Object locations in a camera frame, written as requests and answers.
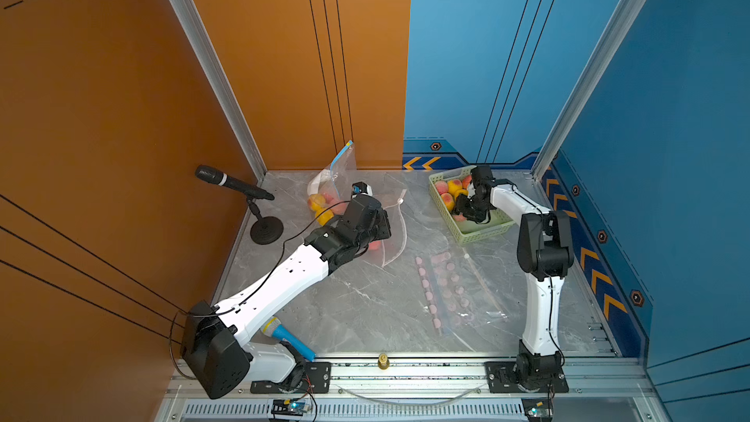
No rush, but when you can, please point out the yellow peach pink spot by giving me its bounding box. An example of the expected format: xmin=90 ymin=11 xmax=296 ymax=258
xmin=446 ymin=179 xmax=464 ymax=195

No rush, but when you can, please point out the black microphone on stand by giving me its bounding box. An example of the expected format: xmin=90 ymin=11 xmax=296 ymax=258
xmin=195 ymin=165 xmax=284 ymax=245

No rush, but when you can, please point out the right green circuit board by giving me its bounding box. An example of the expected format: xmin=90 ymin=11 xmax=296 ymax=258
xmin=521 ymin=399 xmax=554 ymax=422

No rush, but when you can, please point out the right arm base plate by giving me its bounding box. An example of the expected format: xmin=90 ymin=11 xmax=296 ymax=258
xmin=484 ymin=361 xmax=570 ymax=394

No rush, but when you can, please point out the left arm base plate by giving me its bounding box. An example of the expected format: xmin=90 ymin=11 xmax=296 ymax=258
xmin=250 ymin=361 xmax=331 ymax=395

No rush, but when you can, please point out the left green circuit board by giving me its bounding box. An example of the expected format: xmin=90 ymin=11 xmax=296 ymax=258
xmin=270 ymin=399 xmax=311 ymax=421

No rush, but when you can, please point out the pink-dotted zip bag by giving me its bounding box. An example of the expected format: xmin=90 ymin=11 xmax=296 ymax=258
xmin=364 ymin=188 xmax=408 ymax=268
xmin=414 ymin=251 xmax=509 ymax=335

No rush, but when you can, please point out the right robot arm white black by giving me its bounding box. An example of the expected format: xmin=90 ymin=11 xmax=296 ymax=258
xmin=455 ymin=165 xmax=575 ymax=395

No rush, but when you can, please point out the small yellow pink peach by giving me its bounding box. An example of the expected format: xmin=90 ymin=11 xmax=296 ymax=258
xmin=441 ymin=193 xmax=455 ymax=212

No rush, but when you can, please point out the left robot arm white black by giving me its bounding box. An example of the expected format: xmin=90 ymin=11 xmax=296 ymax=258
xmin=180 ymin=193 xmax=392 ymax=400

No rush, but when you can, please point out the blue handheld microphone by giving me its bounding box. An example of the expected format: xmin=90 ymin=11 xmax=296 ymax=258
xmin=261 ymin=316 xmax=316 ymax=361

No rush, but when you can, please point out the pink peach basket corner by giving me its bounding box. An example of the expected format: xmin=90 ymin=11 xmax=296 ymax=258
xmin=435 ymin=180 xmax=449 ymax=195

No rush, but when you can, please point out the green circuit board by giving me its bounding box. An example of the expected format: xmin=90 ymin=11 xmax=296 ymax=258
xmin=270 ymin=399 xmax=311 ymax=421
xmin=521 ymin=399 xmax=554 ymax=422

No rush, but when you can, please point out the brass knob on rail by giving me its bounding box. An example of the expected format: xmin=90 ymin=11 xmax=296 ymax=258
xmin=377 ymin=353 xmax=391 ymax=370

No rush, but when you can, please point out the clear blue-zipper zip bag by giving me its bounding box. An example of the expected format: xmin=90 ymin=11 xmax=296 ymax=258
xmin=307 ymin=141 xmax=357 ymax=221

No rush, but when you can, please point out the green plastic fruit basket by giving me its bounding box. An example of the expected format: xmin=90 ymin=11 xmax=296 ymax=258
xmin=429 ymin=165 xmax=515 ymax=245

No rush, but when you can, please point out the aluminium front rail frame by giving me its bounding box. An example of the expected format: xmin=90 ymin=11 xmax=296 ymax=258
xmin=155 ymin=354 xmax=670 ymax=421

